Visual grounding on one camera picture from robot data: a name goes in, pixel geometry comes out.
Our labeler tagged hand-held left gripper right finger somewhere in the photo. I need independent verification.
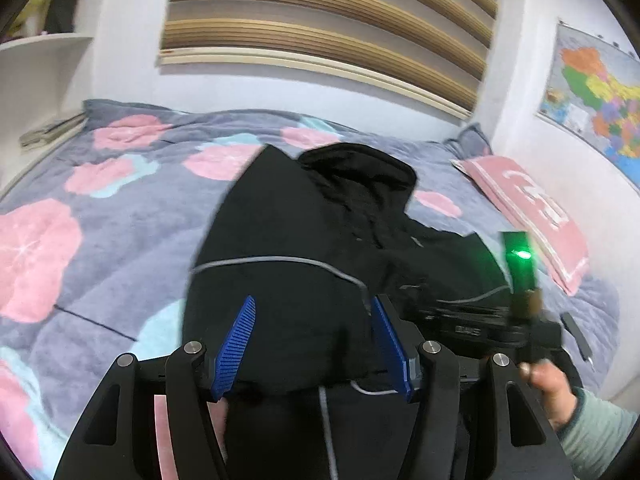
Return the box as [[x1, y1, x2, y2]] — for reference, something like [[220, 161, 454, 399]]
[[372, 295, 576, 480]]

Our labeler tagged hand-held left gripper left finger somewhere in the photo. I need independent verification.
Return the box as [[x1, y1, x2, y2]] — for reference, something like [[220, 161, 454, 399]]
[[52, 296, 257, 480]]

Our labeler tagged black jacket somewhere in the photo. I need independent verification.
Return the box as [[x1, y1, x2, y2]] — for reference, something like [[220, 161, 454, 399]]
[[181, 142, 516, 480]]

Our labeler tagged person's right hand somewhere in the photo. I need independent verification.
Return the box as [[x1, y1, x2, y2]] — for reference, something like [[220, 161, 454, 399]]
[[520, 360, 578, 431]]

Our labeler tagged pink pillow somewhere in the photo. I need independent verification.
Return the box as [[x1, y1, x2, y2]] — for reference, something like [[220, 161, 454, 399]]
[[452, 155, 591, 296]]

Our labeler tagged black flat device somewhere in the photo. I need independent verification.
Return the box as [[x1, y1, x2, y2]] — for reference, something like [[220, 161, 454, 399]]
[[560, 312, 597, 361]]

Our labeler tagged grey floral blanket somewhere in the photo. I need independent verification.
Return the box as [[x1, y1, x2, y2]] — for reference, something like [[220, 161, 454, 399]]
[[0, 99, 621, 471]]

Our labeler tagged small grey object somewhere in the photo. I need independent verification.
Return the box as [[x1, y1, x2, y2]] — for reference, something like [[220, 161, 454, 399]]
[[20, 114, 86, 148]]

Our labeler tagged white shelf unit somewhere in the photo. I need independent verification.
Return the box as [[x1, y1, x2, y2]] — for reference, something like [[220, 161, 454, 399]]
[[0, 0, 96, 181]]

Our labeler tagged dark framed box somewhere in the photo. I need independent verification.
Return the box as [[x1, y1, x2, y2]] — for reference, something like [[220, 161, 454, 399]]
[[47, 0, 77, 33]]

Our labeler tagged yellow ball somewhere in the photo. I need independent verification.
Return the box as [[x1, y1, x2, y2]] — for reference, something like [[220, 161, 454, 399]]
[[15, 0, 51, 33]]

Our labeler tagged colourful wall map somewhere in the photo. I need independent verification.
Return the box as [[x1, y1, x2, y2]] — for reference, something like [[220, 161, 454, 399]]
[[537, 20, 640, 186]]

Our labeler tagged wooden slatted wall panel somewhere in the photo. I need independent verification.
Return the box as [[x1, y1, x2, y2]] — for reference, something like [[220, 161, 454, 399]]
[[159, 0, 502, 120]]

